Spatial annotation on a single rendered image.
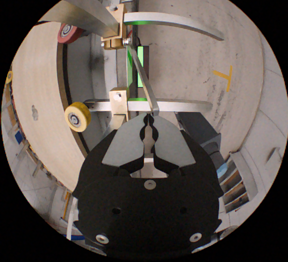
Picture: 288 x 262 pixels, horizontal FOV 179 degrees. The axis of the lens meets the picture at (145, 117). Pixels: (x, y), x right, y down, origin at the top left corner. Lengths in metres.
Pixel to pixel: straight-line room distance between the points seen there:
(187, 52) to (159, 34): 0.35
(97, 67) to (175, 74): 0.83
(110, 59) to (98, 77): 0.11
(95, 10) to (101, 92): 0.46
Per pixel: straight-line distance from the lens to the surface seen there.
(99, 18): 0.16
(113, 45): 0.24
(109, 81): 0.51
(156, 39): 1.14
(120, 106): 0.30
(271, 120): 2.59
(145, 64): 0.39
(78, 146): 0.38
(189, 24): 0.29
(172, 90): 1.16
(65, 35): 0.30
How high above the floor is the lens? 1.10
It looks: 61 degrees down
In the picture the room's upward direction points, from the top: 178 degrees counter-clockwise
